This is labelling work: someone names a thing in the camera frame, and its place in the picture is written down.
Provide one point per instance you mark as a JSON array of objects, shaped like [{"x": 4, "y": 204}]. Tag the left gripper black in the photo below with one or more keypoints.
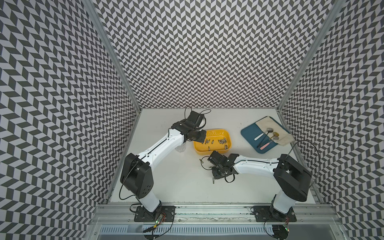
[{"x": 201, "y": 138}]

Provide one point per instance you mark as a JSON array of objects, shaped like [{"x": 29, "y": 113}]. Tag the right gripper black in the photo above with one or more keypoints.
[{"x": 215, "y": 174}]

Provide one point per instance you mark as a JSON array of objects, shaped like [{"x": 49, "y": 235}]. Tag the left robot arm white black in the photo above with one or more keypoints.
[{"x": 137, "y": 172}]

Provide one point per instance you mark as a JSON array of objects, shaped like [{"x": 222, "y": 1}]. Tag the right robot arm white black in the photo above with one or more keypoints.
[{"x": 293, "y": 178}]

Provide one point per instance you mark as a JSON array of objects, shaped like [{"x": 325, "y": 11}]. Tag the yellow plastic storage box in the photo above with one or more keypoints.
[{"x": 216, "y": 140}]

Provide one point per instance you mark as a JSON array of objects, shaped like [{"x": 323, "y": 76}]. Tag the clear plastic cup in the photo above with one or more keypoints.
[{"x": 181, "y": 148}]

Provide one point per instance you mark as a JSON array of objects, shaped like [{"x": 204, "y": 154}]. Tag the teal blue tray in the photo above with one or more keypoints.
[{"x": 251, "y": 132}]

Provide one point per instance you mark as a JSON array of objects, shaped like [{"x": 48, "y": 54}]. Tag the white spoon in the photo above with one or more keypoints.
[{"x": 269, "y": 130}]

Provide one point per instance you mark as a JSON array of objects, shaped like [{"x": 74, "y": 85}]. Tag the beige cloth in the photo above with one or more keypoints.
[{"x": 285, "y": 137}]

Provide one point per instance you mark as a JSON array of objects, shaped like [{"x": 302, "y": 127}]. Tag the pink handled spoon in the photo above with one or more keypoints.
[{"x": 270, "y": 141}]

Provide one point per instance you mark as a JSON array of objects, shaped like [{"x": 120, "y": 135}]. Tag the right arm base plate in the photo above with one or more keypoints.
[{"x": 274, "y": 214}]

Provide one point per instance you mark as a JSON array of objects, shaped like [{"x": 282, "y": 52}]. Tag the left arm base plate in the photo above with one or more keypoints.
[{"x": 143, "y": 215}]

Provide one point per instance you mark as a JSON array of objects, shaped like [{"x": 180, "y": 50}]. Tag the aluminium front rail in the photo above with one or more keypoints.
[{"x": 321, "y": 214}]

